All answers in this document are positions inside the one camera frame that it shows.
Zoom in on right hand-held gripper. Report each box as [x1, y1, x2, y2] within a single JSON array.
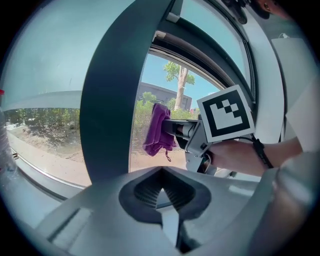
[[161, 84, 257, 174]]

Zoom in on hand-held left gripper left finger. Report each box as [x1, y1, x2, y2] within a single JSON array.
[[34, 165, 182, 256]]

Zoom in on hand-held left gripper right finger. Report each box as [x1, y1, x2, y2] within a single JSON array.
[[162, 165, 266, 254]]

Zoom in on purple cloth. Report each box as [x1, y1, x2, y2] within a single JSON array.
[[142, 102, 178, 163]]

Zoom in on clear window glass pane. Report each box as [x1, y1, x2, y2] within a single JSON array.
[[128, 53, 230, 174]]

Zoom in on person's right forearm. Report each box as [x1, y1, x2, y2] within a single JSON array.
[[261, 136, 305, 170]]

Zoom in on person's right hand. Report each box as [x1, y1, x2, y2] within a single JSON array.
[[203, 139, 266, 176]]

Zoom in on pollarded tree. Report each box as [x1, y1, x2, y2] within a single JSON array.
[[163, 61, 196, 111]]

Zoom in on dark grey building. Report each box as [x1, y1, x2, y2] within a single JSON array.
[[136, 81, 193, 112]]

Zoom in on white window sill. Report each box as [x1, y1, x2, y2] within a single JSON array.
[[0, 162, 86, 226]]

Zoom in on clear plastic bottle red label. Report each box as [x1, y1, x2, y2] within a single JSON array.
[[0, 89, 17, 173]]

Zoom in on half frosted window pane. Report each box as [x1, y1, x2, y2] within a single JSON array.
[[1, 0, 141, 188]]

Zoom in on person's face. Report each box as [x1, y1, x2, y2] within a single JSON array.
[[258, 0, 293, 21]]

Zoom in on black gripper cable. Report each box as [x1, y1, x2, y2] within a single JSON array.
[[237, 134, 275, 170]]

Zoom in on black window frame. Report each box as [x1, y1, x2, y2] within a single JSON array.
[[79, 0, 258, 187]]

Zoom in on black head-worn camera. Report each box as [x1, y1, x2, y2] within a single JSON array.
[[222, 0, 248, 25]]

